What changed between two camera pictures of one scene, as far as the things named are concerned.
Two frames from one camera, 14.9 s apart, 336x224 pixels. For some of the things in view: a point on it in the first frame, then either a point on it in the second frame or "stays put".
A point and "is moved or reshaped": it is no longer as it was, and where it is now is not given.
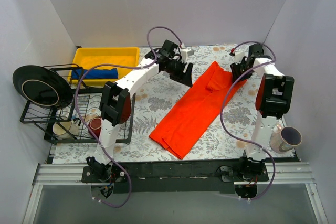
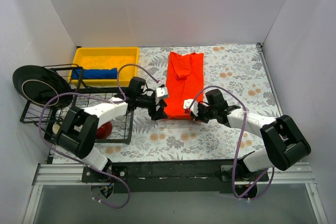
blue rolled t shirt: [95, 74] stays put
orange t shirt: [195, 110] is moved or reshaped
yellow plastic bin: [124, 59] stays put
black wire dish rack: [80, 120] stays put
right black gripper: [240, 71] → [198, 112]
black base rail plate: [176, 176] stays put
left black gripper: [184, 72] → [156, 105]
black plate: [42, 86] stays put
